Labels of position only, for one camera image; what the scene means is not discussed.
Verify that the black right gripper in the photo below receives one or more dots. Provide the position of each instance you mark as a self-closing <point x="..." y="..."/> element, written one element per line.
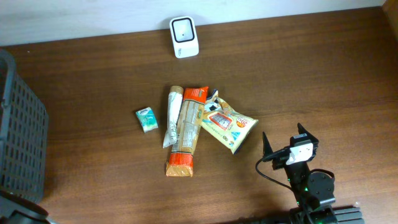
<point x="280" y="162"/>

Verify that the yellow snack chip bag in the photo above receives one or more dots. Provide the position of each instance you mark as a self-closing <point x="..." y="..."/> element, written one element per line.
<point x="225" y="124"/>

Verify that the orange long pasta packet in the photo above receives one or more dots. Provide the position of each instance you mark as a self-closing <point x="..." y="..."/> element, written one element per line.
<point x="180" y="163"/>

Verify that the white beige tube packet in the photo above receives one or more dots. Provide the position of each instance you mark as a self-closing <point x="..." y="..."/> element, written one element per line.
<point x="174" y="105"/>

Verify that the small green tissue pack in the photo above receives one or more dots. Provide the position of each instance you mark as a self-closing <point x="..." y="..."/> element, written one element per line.
<point x="147" y="119"/>

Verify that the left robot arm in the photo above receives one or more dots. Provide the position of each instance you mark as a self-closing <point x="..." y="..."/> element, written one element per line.
<point x="17" y="210"/>

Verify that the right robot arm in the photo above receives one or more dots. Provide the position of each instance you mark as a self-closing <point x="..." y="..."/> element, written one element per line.
<point x="312" y="189"/>

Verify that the white barcode scanner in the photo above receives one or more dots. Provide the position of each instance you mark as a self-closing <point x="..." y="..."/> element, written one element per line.
<point x="184" y="37"/>

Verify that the grey plastic mesh basket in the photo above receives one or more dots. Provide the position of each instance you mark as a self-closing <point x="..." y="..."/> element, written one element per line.
<point x="24" y="126"/>

